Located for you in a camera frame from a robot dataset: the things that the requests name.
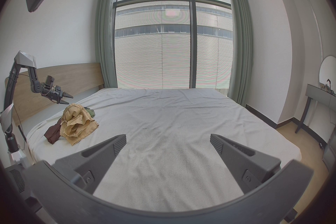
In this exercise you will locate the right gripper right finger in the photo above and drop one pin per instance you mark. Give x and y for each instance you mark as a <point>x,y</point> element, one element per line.
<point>236,158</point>

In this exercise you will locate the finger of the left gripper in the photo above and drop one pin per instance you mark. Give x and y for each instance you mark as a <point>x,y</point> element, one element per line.
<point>63,101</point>
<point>67,95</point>

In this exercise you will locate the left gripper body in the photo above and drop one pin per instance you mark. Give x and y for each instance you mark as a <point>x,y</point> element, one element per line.
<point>55,94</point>

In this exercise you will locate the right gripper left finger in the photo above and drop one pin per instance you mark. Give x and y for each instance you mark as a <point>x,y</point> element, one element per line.
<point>99,157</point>

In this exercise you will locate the tan shorts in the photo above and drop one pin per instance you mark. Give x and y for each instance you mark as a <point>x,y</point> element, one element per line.
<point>78,125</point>

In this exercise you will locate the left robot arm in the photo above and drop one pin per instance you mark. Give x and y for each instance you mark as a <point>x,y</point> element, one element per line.
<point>25,59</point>

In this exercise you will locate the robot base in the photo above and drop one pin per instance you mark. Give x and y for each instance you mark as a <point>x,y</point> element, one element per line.
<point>17,181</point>

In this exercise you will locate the bed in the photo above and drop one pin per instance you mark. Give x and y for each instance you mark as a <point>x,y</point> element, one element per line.
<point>170,125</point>

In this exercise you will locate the green garment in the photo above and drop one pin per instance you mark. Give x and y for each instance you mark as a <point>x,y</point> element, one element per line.
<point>91,112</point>

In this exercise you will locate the brown garment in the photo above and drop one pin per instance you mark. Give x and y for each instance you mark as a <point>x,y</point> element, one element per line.
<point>52,133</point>

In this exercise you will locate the grey-green curtain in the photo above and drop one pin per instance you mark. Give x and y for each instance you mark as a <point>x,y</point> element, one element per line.
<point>106,34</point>
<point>240,47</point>

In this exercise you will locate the grey dressing table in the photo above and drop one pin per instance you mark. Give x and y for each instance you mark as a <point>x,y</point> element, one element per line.
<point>319,94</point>

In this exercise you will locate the window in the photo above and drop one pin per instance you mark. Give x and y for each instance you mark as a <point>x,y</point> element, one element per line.
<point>193,34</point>

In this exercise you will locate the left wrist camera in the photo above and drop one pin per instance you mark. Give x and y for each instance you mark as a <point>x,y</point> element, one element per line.
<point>58,88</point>

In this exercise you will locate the oval wall mirror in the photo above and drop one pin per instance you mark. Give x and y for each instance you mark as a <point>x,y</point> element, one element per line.
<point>328,70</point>

